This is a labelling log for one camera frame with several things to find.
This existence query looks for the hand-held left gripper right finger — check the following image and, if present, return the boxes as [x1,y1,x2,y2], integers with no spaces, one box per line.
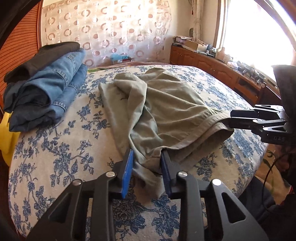
[161,151,270,241]

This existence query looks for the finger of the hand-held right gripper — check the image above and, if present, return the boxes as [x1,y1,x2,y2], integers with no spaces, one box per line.
[231,105,286,120]
[229,118,288,138]

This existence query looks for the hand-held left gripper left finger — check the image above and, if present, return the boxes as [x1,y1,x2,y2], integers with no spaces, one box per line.
[26,148,134,241]

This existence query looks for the grey-green pants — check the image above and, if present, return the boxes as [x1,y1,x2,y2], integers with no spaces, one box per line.
[98,67,234,200]

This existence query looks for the folded dark navy pants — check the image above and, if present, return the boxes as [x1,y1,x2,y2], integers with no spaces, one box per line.
[3,81,62,132]

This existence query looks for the black spare grippers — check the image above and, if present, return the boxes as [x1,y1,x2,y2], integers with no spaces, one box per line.
[238,62,265,84]

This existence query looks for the white plastic bottle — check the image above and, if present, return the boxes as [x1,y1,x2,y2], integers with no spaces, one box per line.
[216,47,226,62]

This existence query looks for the bed with blue floral sheet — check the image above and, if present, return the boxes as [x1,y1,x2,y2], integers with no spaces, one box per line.
[8,64,269,241]

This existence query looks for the long wooden cabinet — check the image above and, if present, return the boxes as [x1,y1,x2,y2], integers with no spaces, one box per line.
[170,44,281,105]

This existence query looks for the window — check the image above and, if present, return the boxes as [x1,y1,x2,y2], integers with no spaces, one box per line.
[213,0,296,81]

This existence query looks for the person's dark clothing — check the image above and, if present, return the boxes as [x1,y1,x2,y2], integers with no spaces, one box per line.
[238,139,296,241]

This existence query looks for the open cardboard box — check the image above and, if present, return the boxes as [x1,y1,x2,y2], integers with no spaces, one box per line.
[184,40,204,52]

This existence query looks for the pile of papers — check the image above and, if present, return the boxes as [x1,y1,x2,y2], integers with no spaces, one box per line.
[172,35,192,45]

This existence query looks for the pale window curtain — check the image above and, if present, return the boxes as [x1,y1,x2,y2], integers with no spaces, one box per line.
[191,0,208,43]

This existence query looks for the colourful floral blanket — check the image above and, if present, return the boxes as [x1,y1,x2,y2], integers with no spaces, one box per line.
[87,61,167,73]

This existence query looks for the small cardboard box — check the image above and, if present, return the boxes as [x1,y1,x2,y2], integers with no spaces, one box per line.
[111,57,134,66]

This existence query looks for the folded blue jeans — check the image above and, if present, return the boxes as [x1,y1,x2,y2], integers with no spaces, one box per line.
[17,49,88,118]

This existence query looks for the yellow plush toy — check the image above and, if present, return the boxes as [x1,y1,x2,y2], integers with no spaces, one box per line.
[0,112,21,167]

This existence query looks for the sheer circle-patterned curtain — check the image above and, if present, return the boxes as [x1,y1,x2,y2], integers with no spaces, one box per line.
[40,0,173,67]

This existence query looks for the wooden louvred wardrobe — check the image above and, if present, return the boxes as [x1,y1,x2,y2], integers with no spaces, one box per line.
[0,0,44,77]

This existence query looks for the black cable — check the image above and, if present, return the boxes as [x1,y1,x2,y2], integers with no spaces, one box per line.
[262,151,292,211]

